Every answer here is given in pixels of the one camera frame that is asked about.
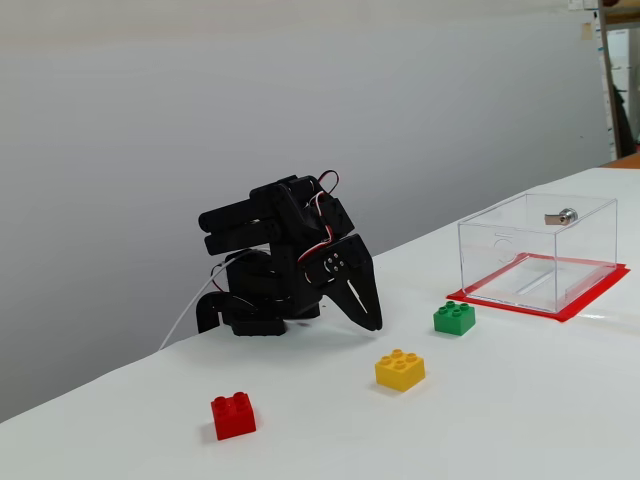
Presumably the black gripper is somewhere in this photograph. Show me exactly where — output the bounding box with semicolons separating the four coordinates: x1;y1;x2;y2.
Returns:
299;232;384;332

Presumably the red lego brick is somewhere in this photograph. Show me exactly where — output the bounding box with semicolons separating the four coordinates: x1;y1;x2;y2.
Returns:
210;391;257;442

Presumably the yellow lego brick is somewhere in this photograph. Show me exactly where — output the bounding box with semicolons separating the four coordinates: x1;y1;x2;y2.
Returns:
374;348;426;393

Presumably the green lego brick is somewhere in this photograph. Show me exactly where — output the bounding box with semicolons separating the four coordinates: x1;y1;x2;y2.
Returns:
432;301;477;337

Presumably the transparent plastic box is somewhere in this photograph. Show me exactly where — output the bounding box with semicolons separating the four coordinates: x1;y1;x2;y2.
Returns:
458;192;619;315

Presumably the silver metal box lock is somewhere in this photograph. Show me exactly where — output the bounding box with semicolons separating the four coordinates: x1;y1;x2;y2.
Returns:
544;207;579;227

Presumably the black table clamp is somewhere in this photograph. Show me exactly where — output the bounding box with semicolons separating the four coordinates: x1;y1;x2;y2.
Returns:
195;292;226;335

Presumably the orange wooden table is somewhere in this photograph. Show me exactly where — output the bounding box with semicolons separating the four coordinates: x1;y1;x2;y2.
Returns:
599;153;640;170

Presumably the red white black servo cable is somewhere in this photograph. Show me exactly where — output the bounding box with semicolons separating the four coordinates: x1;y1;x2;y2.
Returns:
297;193;336;264
318;170;342;201

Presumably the red tape frame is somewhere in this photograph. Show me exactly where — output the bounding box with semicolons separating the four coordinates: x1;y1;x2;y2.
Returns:
446;252;631;326

